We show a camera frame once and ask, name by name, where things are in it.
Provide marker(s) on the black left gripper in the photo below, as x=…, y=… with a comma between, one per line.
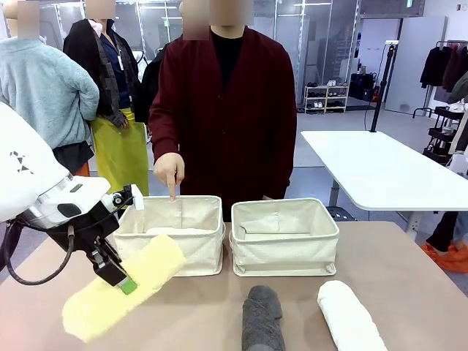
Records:
x=84, y=234

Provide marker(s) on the yellow towel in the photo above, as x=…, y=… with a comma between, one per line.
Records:
x=153, y=263

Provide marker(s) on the cream towel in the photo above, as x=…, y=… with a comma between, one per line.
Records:
x=168, y=230

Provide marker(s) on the dark grey towel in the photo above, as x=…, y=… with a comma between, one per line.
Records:
x=263, y=318

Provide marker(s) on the white towel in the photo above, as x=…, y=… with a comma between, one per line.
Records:
x=347, y=318

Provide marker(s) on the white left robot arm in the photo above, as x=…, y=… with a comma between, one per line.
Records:
x=22, y=175

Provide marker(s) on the person's right forearm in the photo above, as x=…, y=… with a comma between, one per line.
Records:
x=164, y=128

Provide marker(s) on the person's right hand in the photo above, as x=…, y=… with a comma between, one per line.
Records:
x=169, y=166

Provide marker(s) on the cream fabric storage basket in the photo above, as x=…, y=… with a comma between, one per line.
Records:
x=281, y=252
x=197, y=248

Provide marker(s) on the person in maroon cardigan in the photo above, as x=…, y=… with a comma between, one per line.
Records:
x=234, y=128

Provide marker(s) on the figure in black jacket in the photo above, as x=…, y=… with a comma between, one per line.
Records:
x=148, y=84

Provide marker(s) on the wooden shoe rack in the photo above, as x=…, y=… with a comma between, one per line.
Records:
x=325, y=98

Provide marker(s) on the white table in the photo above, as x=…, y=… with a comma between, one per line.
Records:
x=384, y=172

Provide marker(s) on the black bag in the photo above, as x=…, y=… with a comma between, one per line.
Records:
x=362, y=86

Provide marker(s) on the black pole stand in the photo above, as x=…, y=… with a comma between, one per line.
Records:
x=380, y=95

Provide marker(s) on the orange shoe cover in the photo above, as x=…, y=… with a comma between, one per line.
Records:
x=455, y=259
x=431, y=252

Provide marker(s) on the bystander dark trouser legs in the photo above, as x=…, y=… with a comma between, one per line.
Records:
x=444, y=230

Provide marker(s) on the black trolley cart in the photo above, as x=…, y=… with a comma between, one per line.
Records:
x=444, y=128

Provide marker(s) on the hanging black jacket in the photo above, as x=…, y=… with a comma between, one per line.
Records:
x=435, y=67

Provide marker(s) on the hanging grey garment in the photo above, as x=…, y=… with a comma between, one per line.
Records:
x=460, y=91

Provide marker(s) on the hanging dark maroon coat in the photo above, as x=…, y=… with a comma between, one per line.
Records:
x=455, y=67

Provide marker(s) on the metal clothes rack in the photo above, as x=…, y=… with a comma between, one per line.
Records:
x=444, y=43

